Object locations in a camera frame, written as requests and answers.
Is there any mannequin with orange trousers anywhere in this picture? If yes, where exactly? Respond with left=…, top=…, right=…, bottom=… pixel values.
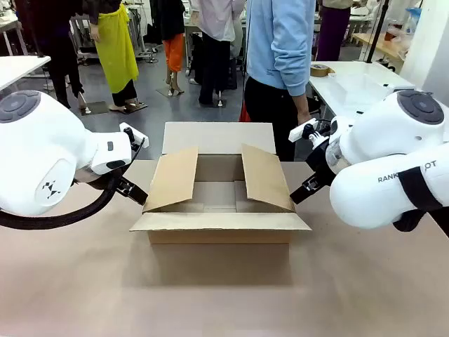
left=150, top=0, right=187, bottom=98

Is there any person's right forearm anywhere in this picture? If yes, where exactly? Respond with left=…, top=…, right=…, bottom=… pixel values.
left=292, top=91, right=311, bottom=112

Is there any brown cardboard box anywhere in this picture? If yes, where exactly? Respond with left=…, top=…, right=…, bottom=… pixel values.
left=128, top=121, right=312, bottom=245

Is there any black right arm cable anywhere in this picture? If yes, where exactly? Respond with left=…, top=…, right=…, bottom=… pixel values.
left=391, top=167, right=449, bottom=237

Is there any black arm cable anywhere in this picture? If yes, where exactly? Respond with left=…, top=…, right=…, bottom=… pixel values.
left=0, top=140, right=145, bottom=231
left=391, top=167, right=449, bottom=237

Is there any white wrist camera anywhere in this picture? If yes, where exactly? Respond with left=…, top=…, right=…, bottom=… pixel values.
left=119, top=121, right=150, bottom=148
left=288, top=118, right=333, bottom=145

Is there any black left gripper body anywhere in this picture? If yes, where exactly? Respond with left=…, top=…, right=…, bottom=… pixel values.
left=75, top=167, right=124, bottom=186

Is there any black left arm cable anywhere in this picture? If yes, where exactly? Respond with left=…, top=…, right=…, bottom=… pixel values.
left=0, top=140, right=145, bottom=231

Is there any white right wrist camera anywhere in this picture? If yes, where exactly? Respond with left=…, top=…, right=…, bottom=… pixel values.
left=288, top=118, right=333, bottom=145

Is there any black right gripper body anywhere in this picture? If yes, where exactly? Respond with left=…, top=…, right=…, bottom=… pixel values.
left=304, top=139, right=340, bottom=187

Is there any black stand pole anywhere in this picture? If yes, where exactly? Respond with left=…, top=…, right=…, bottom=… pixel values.
left=364, top=0, right=392, bottom=65

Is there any wooden workbench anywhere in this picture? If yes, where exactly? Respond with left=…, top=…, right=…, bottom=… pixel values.
left=351, top=32, right=406, bottom=71

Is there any mannequin with black trousers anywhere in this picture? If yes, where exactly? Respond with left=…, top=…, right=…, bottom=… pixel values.
left=189, top=0, right=245, bottom=108

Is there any brown packing tape roll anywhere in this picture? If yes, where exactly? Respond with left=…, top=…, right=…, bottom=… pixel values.
left=310, top=63, right=337, bottom=78

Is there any mannequin with yellow apron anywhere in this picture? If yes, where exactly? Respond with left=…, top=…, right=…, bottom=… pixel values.
left=87, top=0, right=148, bottom=115

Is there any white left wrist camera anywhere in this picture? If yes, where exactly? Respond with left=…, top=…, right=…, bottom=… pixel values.
left=119, top=121, right=150, bottom=148

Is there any white side table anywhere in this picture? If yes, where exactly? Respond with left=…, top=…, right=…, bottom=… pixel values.
left=0, top=55, right=52, bottom=93

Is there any person in light blue sweater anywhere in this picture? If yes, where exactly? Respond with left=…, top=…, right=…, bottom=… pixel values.
left=243, top=0, right=316, bottom=162

